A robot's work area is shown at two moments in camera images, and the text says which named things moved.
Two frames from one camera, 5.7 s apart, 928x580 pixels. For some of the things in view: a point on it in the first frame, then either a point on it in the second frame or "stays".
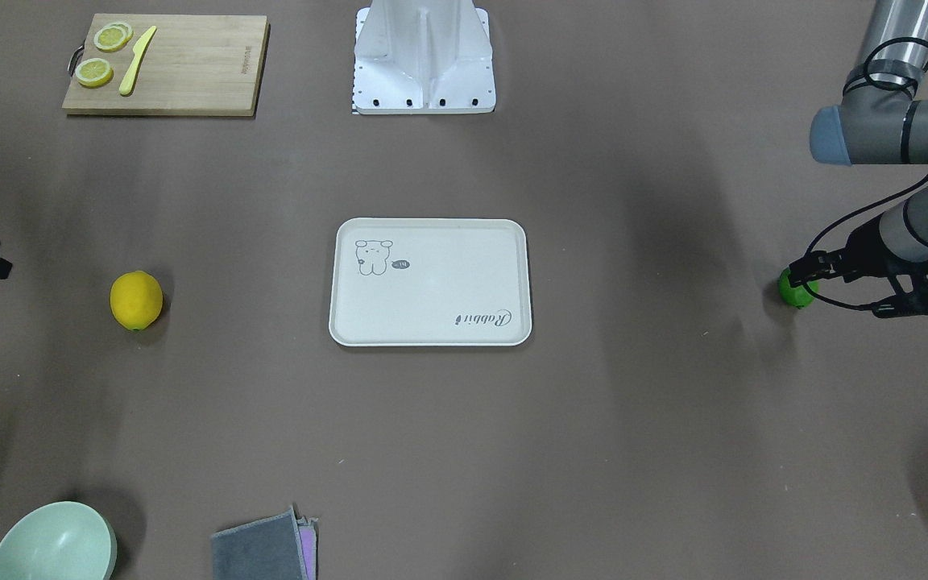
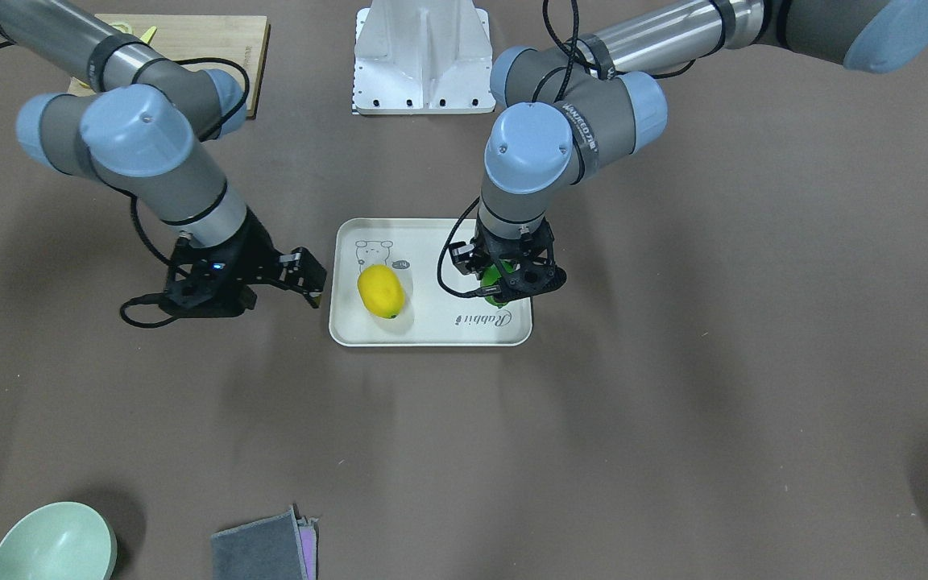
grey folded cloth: [280, 547] stays
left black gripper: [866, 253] -> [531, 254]
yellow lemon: [136, 300] -> [381, 291]
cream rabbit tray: [419, 282] stays
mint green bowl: [56, 540] stays
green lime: [797, 296] -> [491, 277]
